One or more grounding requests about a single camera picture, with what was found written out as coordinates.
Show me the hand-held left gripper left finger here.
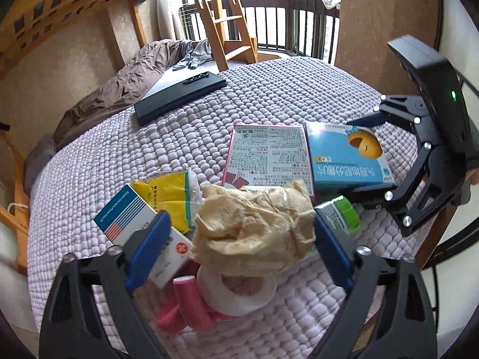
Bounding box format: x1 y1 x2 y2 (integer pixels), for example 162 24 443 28
39 210 173 359

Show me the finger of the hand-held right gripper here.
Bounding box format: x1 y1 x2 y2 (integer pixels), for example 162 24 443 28
344 146 457 237
346 95 446 150

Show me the green capped small bottle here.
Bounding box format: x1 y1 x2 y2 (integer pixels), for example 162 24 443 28
314 194 362 234

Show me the brown blanket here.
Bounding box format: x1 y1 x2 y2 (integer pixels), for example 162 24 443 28
25 39 195 195

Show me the pink foam hair roller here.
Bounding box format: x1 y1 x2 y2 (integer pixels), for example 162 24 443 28
155 275 233 333

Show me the purple quilted mat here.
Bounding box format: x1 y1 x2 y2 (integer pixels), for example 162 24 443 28
28 57 427 359

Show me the pink printed cardboard box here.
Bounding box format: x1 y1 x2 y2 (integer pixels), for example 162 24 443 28
222 124 315 197

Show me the yellow plastic packet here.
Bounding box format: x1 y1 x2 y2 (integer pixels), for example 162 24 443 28
133 170 199 232

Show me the white striped medicine box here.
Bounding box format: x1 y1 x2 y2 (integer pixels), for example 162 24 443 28
93 184 193 289

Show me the wooden table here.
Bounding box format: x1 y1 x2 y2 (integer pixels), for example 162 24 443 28
413 183 455 270

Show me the wooden bunk bed frame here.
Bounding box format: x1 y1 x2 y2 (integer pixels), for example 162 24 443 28
0 0 188 79

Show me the long black flat case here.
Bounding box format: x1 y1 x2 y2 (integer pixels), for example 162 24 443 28
134 71 227 126

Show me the white tape roll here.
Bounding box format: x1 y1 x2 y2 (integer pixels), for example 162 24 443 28
196 265 278 317

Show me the brown paper napkin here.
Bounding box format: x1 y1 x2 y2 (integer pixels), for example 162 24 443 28
192 179 317 277

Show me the grey cloth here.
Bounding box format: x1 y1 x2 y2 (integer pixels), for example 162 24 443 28
173 39 215 71

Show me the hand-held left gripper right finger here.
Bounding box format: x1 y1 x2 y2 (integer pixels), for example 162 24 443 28
313 209 438 359

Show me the blue medicine box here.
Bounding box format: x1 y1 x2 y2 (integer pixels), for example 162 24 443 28
305 121 396 194

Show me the wooden ladder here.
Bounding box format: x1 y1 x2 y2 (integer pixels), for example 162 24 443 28
185 0 259 72

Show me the dark balcony railing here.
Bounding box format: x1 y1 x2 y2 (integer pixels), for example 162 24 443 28
180 0 341 64

